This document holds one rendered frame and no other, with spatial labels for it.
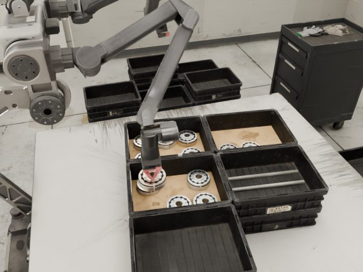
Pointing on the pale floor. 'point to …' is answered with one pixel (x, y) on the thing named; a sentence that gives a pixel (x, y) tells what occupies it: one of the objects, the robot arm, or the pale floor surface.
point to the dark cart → (320, 72)
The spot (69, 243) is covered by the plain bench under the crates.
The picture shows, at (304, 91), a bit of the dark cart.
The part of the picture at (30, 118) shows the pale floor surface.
